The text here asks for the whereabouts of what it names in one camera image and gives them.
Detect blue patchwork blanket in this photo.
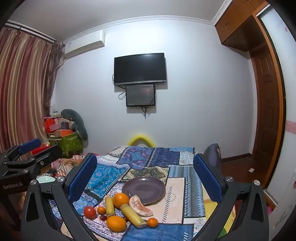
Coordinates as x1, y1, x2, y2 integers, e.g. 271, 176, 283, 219
46, 146, 236, 241

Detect pale teal bowl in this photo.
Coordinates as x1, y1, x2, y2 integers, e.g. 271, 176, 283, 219
37, 176, 57, 184

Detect small black monitor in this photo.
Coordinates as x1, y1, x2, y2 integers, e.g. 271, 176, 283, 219
125, 84, 155, 107

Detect dark purple bag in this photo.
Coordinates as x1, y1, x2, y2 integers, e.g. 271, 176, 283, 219
203, 143, 222, 169

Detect yellow foam ring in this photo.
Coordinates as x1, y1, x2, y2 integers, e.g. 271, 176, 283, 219
128, 134, 156, 147

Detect brown wooden plate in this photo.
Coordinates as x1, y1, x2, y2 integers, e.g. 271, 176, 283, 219
122, 176, 166, 205

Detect striped red curtain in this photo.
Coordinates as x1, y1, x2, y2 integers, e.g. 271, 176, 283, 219
0, 25, 64, 153

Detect pink floral bedsheet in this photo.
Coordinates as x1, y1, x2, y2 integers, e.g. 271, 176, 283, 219
52, 154, 81, 176

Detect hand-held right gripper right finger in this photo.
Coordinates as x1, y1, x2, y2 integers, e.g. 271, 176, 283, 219
192, 153, 270, 241

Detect white sliding wardrobe door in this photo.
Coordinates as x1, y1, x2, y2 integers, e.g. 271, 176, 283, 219
258, 5, 296, 232

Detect sugarcane piece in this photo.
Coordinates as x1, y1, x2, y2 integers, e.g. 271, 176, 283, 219
105, 196, 115, 217
120, 204, 148, 229

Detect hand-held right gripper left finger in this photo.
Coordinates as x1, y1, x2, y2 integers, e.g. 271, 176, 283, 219
20, 153, 102, 241

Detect black hanging cable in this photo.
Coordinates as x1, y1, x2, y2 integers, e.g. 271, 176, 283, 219
141, 105, 151, 120

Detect yellow bedsheet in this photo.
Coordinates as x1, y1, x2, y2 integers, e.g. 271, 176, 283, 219
203, 199, 234, 235

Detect red apple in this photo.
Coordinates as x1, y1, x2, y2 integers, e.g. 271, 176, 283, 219
84, 206, 97, 219

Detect wooden overhead cabinet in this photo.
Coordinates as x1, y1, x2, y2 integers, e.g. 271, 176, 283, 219
214, 0, 271, 52

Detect wooden door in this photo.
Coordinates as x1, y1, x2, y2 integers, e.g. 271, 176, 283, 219
248, 44, 281, 163

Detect grey plush toy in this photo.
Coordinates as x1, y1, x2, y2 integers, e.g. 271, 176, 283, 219
60, 109, 89, 141

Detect black wall television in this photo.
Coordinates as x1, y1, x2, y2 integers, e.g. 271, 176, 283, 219
114, 53, 167, 86

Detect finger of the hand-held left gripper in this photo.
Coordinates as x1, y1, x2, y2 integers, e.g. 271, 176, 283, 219
0, 138, 41, 163
2, 145, 63, 173

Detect curtain rod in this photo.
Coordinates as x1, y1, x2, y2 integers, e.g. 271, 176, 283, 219
5, 20, 64, 45

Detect large orange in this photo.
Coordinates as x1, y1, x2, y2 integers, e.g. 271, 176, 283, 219
106, 215, 126, 232
113, 193, 129, 208

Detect red box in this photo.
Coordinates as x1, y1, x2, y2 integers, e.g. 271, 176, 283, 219
44, 117, 58, 133

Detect white air conditioner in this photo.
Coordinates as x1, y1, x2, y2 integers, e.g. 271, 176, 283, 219
63, 30, 106, 59

